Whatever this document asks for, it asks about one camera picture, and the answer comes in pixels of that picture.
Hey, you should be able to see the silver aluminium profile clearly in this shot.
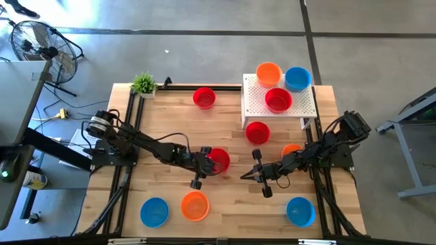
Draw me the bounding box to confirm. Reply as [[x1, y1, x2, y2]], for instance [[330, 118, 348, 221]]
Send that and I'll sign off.
[[107, 238, 148, 245], [297, 238, 338, 245]]

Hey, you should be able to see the white flat box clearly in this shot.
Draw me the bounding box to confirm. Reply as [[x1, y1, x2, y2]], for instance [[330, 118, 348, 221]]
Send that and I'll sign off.
[[58, 128, 99, 170]]

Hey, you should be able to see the small green potted plant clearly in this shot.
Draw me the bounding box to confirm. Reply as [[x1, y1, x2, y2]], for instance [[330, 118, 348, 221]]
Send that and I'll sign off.
[[130, 71, 159, 100]]

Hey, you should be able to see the black floor fan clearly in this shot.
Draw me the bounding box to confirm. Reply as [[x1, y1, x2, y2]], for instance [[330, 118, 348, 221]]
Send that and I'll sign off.
[[8, 19, 85, 99]]

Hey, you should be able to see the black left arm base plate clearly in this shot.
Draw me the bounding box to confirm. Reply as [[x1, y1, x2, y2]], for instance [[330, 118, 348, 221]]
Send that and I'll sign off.
[[91, 135, 140, 167]]

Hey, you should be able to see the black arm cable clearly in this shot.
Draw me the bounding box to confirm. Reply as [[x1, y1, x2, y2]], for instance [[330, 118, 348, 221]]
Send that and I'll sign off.
[[153, 131, 192, 153], [275, 174, 292, 190]]

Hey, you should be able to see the blue plastic mini bowl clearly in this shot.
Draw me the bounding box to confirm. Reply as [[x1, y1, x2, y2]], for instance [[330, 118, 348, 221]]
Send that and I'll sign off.
[[285, 196, 317, 228], [284, 66, 313, 93], [140, 197, 170, 229]]

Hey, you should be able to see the red plastic mini bowl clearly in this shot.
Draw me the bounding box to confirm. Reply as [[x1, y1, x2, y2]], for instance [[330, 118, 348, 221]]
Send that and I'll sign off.
[[264, 87, 293, 114], [245, 121, 271, 145], [192, 86, 217, 110], [206, 147, 232, 174]]

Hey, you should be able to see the light grey desk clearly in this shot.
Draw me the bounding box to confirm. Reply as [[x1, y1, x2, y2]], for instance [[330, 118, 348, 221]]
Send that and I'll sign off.
[[0, 59, 52, 148]]

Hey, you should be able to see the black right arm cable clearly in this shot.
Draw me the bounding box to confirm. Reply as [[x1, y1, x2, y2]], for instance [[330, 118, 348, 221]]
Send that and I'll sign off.
[[275, 174, 292, 190]]

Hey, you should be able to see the white labelled can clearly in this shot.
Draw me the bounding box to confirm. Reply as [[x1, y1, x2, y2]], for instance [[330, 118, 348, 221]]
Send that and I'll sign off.
[[21, 170, 48, 191]]

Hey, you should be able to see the black device with green light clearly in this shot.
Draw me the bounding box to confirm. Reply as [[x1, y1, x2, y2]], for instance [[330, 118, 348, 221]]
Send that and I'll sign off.
[[0, 153, 22, 184]]

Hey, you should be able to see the black aluminium table frame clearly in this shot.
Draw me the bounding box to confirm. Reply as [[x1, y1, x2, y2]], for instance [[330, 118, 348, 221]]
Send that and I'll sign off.
[[76, 82, 368, 245]]

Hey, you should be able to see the person's foot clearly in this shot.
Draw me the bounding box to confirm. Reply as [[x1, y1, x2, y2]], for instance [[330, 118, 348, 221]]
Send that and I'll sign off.
[[2, 0, 42, 20]]

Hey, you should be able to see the black floor cable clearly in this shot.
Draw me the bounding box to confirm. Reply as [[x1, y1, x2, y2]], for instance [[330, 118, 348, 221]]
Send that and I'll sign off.
[[33, 83, 110, 132]]

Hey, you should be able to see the orange plastic mini bowl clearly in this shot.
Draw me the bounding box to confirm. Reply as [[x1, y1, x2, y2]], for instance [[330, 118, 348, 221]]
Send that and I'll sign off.
[[281, 143, 304, 158], [255, 61, 283, 88], [180, 191, 211, 222]]

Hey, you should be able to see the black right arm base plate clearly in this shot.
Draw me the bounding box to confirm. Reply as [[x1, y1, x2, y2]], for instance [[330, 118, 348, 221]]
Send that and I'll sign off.
[[304, 137, 356, 171]]

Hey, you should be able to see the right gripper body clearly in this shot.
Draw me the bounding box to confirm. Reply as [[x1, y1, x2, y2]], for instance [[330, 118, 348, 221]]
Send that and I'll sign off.
[[251, 149, 287, 199]]

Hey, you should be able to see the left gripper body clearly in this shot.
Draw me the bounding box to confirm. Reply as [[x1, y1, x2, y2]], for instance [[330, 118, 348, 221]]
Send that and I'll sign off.
[[185, 146, 213, 190]]

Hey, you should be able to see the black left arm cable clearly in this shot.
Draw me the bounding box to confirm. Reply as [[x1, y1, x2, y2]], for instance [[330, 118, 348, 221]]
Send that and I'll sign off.
[[153, 131, 192, 153]]

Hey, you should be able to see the black support beam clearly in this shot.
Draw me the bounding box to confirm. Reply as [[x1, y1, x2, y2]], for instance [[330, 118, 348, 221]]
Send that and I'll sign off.
[[20, 126, 95, 171]]

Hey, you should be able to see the grey metal table stand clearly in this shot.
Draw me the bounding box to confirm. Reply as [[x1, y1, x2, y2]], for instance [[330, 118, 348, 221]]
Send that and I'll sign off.
[[375, 86, 436, 201]]

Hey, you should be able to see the black caster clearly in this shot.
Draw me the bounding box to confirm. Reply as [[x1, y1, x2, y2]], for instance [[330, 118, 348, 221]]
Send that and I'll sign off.
[[25, 212, 42, 225]]

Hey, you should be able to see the white perforated metal shelf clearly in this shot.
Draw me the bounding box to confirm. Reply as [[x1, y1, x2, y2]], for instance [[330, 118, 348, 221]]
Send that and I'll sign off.
[[240, 73, 318, 130]]

